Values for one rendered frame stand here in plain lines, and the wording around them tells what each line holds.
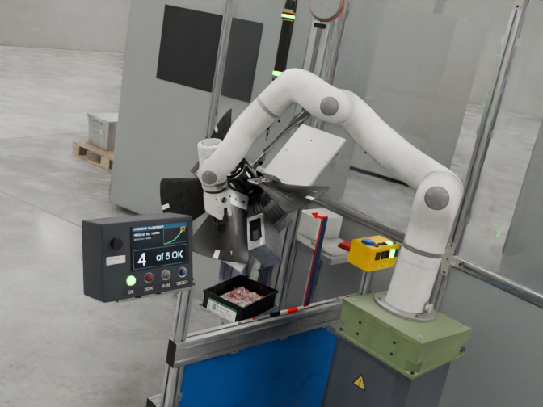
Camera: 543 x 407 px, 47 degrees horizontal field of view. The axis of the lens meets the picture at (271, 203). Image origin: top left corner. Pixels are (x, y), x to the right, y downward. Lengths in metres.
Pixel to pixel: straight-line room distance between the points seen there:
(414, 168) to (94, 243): 0.92
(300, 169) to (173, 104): 2.47
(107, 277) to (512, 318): 1.58
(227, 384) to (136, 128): 3.38
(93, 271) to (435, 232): 0.92
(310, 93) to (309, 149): 0.82
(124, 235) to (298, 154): 1.25
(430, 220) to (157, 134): 3.52
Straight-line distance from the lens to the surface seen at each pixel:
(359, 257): 2.29
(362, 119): 1.89
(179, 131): 4.89
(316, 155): 2.60
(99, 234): 1.53
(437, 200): 1.74
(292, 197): 2.17
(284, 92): 1.90
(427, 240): 1.83
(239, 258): 2.21
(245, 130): 1.94
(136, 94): 5.16
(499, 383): 2.66
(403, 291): 1.88
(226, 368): 2.05
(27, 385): 3.18
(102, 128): 6.82
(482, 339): 2.64
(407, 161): 1.84
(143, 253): 1.59
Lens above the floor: 1.79
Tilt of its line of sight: 16 degrees down
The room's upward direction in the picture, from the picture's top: 10 degrees clockwise
